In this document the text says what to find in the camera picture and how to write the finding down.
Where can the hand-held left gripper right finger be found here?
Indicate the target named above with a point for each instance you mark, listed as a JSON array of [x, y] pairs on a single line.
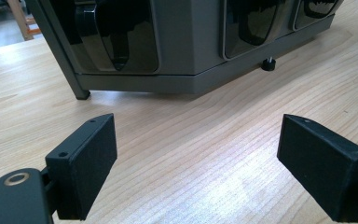
[[323, 161]]

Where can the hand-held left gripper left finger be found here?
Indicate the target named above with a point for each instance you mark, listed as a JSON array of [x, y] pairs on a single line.
[[80, 161]]

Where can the orange wooden step ladder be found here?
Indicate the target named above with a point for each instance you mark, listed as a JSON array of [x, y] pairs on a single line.
[[20, 21]]

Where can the dark grey corner storage rack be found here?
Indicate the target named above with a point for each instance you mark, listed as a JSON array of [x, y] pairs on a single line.
[[189, 46]]

